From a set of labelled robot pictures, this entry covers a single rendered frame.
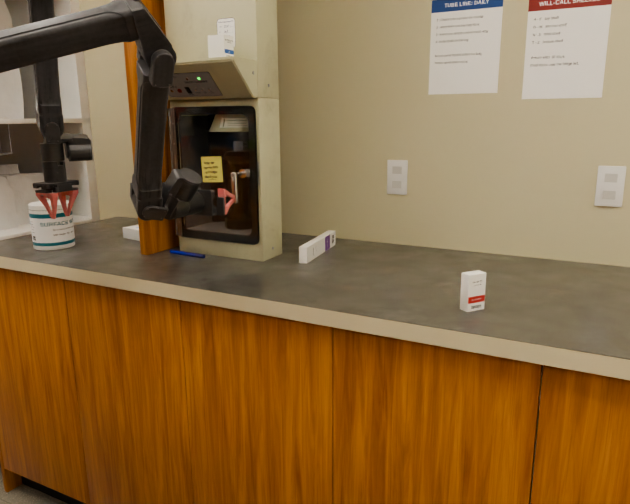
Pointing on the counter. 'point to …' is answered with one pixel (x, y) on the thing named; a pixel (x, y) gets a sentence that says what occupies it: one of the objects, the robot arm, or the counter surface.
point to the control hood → (223, 76)
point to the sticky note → (212, 169)
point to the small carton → (220, 46)
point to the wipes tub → (50, 228)
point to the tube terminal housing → (184, 18)
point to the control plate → (194, 85)
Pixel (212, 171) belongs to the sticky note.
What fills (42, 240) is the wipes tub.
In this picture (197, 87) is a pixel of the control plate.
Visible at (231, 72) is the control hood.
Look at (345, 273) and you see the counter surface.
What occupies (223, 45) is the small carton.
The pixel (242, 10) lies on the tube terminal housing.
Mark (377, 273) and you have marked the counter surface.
